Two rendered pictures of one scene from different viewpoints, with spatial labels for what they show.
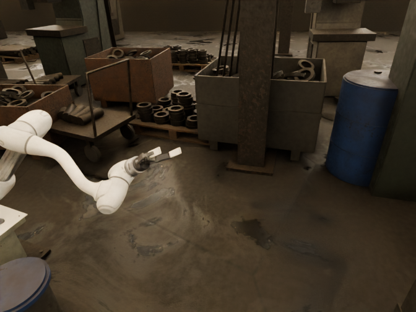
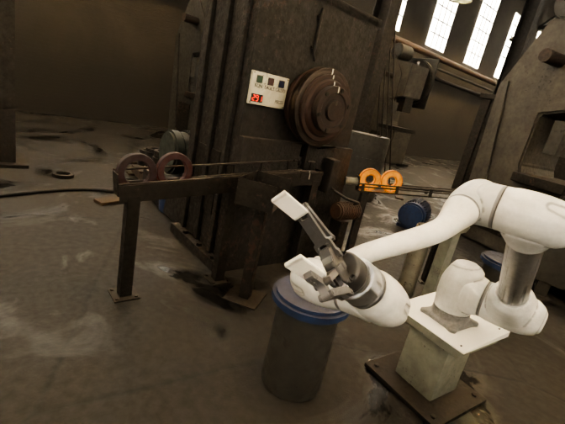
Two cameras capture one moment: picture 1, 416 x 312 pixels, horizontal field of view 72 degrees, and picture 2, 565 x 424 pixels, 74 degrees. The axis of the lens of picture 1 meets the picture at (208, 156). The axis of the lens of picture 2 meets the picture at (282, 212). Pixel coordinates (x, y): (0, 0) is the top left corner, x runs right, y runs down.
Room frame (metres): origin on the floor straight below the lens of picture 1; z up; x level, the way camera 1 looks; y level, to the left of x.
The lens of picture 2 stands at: (1.41, -0.31, 1.14)
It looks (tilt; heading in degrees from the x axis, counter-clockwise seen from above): 17 degrees down; 121
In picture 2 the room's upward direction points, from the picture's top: 12 degrees clockwise
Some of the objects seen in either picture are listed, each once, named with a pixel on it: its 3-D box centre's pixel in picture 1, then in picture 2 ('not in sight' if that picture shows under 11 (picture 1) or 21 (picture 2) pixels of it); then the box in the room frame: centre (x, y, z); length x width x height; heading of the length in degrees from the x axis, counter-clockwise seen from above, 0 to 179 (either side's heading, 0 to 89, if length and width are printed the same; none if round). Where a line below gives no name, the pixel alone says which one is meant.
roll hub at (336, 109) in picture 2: not in sight; (331, 110); (0.32, 1.80, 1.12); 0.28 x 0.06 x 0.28; 73
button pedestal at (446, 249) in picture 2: not in sight; (440, 263); (1.13, 2.26, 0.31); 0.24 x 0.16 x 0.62; 73
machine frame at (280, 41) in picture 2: not in sight; (272, 131); (-0.19, 1.95, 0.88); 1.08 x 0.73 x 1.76; 73
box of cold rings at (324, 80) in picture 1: (261, 101); not in sight; (3.06, -0.62, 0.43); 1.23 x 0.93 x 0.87; 71
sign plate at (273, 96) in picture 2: not in sight; (268, 90); (0.02, 1.53, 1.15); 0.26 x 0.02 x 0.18; 73
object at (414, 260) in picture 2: not in sight; (414, 260); (0.96, 2.27, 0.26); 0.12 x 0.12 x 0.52
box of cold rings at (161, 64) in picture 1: (133, 77); not in sight; (4.54, 1.11, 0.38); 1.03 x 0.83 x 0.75; 76
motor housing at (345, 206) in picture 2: not in sight; (339, 236); (0.45, 2.10, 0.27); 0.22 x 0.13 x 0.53; 73
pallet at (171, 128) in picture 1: (186, 110); not in sight; (3.43, 0.25, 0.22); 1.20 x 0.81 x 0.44; 68
